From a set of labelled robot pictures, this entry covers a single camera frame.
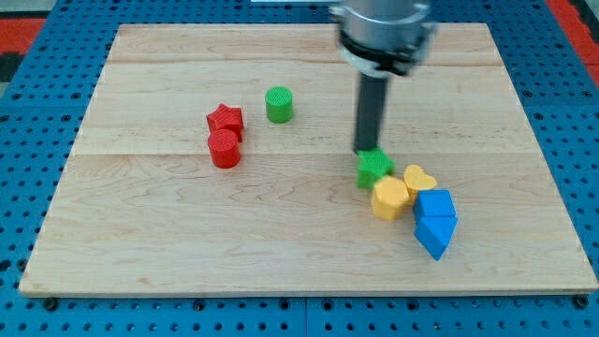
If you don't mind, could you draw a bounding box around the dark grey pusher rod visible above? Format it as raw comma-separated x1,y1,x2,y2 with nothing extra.
353,74,388,153

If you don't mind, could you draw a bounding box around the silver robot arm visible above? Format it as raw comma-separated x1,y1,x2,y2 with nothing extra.
329,0,436,153

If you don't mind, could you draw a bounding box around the green star block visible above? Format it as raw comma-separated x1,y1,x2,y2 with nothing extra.
357,147,395,190

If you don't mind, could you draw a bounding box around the red star block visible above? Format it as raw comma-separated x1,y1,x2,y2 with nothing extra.
206,104,244,142

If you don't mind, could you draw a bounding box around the green cylinder block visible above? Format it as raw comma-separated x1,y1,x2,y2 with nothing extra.
265,86,293,124

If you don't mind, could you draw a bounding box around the yellow heart block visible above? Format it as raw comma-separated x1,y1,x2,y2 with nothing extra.
403,164,437,205

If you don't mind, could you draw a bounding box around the yellow hexagon block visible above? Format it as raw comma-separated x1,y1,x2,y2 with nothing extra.
371,176,410,221

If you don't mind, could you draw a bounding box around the blue cube block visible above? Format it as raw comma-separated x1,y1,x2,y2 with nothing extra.
413,189,457,219

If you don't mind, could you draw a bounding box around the blue triangle block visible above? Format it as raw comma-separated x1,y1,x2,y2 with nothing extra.
414,216,458,260

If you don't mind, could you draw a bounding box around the red cylinder block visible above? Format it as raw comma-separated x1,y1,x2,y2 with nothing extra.
208,129,241,169

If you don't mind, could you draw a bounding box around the wooden board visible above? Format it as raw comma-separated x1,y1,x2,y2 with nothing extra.
20,23,598,299

